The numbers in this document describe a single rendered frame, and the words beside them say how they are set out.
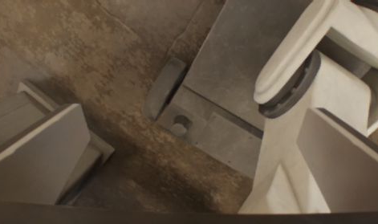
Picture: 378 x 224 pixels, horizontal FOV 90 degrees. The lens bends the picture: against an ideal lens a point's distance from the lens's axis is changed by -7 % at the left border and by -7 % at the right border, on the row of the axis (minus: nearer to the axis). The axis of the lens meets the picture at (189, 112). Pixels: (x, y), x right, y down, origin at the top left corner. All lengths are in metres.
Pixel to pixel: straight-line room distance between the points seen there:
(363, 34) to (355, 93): 0.09
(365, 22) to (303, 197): 0.24
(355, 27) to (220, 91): 0.30
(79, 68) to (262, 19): 0.67
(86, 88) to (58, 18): 0.27
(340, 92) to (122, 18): 0.63
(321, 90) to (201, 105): 0.28
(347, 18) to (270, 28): 0.18
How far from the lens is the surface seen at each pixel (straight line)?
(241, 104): 0.53
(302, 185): 0.24
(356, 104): 0.38
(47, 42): 0.95
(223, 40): 0.48
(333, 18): 0.34
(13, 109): 1.01
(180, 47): 0.68
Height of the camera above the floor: 0.65
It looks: 60 degrees down
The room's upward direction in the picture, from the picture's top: 155 degrees counter-clockwise
